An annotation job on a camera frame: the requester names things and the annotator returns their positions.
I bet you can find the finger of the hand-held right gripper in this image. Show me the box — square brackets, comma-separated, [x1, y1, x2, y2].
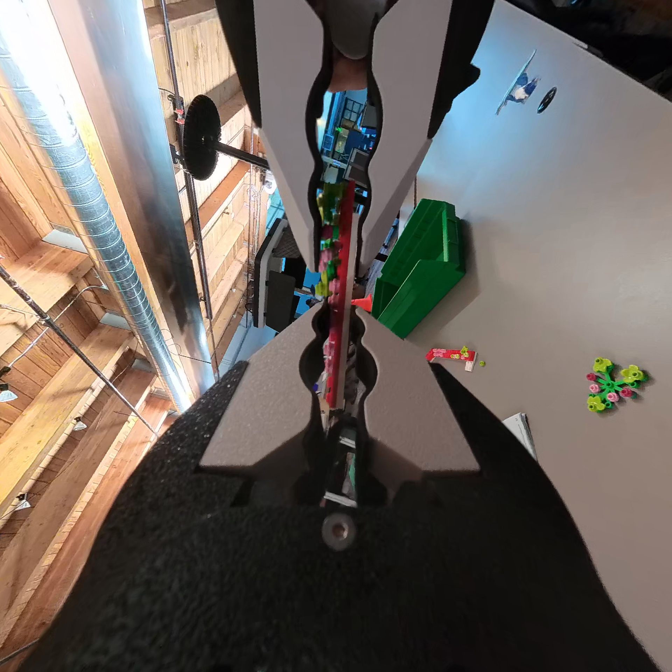
[252, 0, 330, 275]
[361, 0, 455, 264]

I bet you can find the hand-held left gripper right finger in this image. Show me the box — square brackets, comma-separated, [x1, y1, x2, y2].
[355, 306, 482, 501]

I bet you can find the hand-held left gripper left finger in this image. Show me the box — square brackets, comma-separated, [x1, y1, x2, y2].
[198, 302, 325, 477]

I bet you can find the red lego plate with flowers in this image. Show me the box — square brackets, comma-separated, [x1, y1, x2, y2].
[314, 180, 364, 411]

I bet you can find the red lego arch piece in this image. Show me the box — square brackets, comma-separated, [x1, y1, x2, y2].
[425, 345, 478, 373]

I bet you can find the lego instruction booklet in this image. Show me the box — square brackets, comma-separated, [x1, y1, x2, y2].
[501, 412, 539, 464]

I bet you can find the lego flower cluster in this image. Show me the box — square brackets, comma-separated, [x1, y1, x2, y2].
[585, 356, 650, 414]

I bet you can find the person's right hand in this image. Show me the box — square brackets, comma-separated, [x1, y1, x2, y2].
[329, 54, 369, 93]

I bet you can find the white and blue flat item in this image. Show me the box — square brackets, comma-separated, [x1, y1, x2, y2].
[496, 49, 540, 116]

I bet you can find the black ceiling fan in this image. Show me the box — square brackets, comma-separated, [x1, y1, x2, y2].
[181, 93, 270, 182]

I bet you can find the green plastic bin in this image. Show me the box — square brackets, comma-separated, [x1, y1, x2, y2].
[370, 198, 466, 340]

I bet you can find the black ceiling rod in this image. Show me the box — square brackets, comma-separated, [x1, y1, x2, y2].
[0, 261, 159, 438]

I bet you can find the smooth metal duct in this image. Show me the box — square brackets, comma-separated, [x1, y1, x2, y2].
[47, 0, 219, 380]

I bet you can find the ribbed metal air duct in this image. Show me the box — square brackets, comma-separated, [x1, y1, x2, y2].
[0, 37, 193, 414]

